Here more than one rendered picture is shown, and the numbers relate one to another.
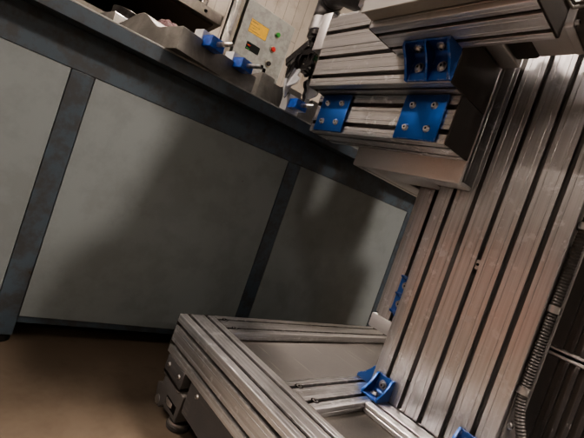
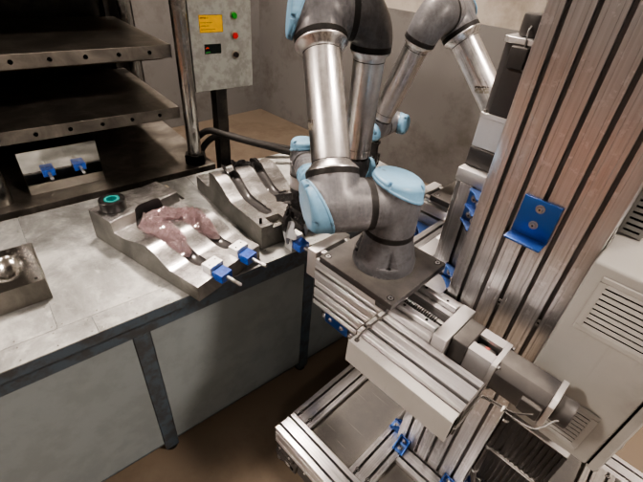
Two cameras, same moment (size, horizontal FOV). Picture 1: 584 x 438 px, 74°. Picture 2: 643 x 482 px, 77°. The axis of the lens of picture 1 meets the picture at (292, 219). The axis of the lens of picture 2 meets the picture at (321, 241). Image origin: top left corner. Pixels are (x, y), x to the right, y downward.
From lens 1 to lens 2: 1.11 m
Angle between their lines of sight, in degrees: 34
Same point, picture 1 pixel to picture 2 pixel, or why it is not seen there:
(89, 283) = (206, 402)
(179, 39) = (198, 295)
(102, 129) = (170, 347)
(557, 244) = (490, 423)
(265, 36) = (220, 25)
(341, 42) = (330, 287)
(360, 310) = not seen: hidden behind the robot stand
